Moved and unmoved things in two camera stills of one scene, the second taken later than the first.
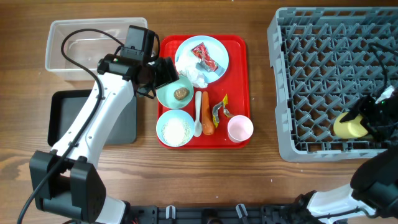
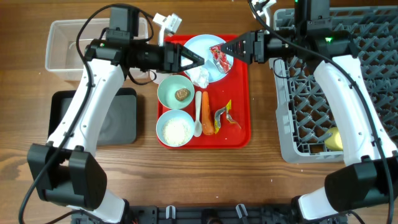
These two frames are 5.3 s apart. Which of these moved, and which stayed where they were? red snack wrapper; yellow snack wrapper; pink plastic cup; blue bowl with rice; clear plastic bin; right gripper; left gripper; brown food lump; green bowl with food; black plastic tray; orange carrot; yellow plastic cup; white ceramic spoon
Moved: red snack wrapper; left gripper; pink plastic cup; yellow plastic cup; yellow snack wrapper; right gripper
Stayed: white ceramic spoon; blue bowl with rice; green bowl with food; black plastic tray; brown food lump; orange carrot; clear plastic bin
